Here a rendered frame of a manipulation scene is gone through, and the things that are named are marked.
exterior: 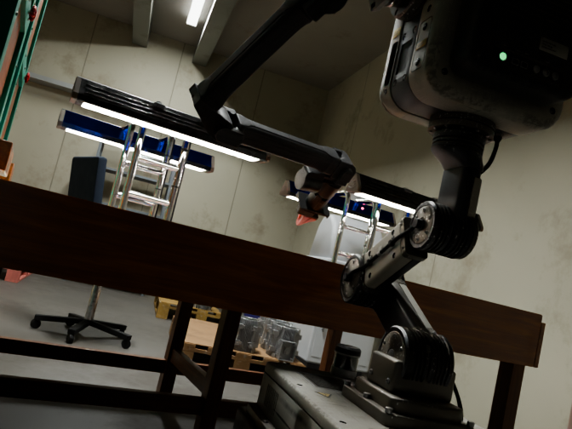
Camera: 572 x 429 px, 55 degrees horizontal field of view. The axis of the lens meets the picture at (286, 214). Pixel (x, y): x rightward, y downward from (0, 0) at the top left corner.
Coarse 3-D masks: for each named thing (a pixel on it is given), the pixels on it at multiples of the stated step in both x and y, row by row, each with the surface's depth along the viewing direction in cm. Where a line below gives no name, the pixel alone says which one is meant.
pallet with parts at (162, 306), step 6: (156, 300) 632; (162, 300) 531; (168, 300) 543; (174, 300) 559; (156, 306) 577; (162, 306) 524; (168, 306) 525; (174, 306) 531; (198, 306) 539; (204, 306) 540; (210, 306) 543; (156, 312) 535; (162, 312) 524; (168, 312) 525; (192, 312) 531; (198, 312) 532; (204, 312) 534; (216, 312) 538; (198, 318) 532; (204, 318) 533
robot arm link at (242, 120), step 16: (224, 128) 125; (240, 128) 129; (256, 128) 133; (240, 144) 129; (256, 144) 135; (272, 144) 136; (288, 144) 137; (304, 144) 141; (304, 160) 142; (320, 160) 144; (336, 160) 145; (336, 176) 148
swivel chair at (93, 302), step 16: (80, 160) 368; (96, 160) 348; (80, 176) 366; (96, 176) 347; (80, 192) 363; (96, 192) 347; (96, 288) 358; (96, 304) 359; (32, 320) 345; (48, 320) 347; (64, 320) 351; (80, 320) 354; (96, 320) 363; (128, 336) 348
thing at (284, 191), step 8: (288, 184) 245; (280, 192) 249; (288, 192) 243; (296, 192) 245; (304, 192) 248; (336, 200) 256; (344, 200) 259; (352, 200) 262; (336, 208) 254; (352, 208) 259; (360, 208) 262; (368, 208) 265; (360, 216) 260; (368, 216) 262; (384, 216) 268; (392, 216) 271; (384, 224) 267; (392, 224) 268
